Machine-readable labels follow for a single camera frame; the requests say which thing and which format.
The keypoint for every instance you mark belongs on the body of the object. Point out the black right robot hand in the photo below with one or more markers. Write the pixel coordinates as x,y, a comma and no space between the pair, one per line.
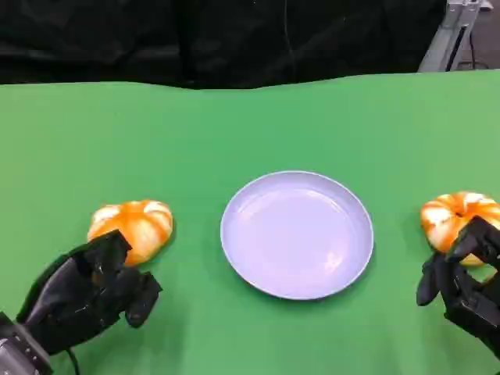
472,301

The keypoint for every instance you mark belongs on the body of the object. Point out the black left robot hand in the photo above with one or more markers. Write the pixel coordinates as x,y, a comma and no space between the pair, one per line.
74,293

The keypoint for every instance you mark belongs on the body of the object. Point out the orange white toy bread roll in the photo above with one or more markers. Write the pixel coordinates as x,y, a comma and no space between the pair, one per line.
142,220
441,222

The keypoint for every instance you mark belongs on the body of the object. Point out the lilac plate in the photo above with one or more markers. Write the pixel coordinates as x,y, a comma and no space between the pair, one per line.
297,238

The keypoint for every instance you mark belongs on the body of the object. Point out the green table cloth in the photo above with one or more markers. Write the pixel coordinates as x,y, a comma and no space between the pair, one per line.
250,129

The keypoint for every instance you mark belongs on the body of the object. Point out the black backdrop cloth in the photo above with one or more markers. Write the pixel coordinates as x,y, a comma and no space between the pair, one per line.
195,35

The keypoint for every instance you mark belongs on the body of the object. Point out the grey metal frame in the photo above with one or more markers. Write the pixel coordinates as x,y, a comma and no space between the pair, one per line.
441,43

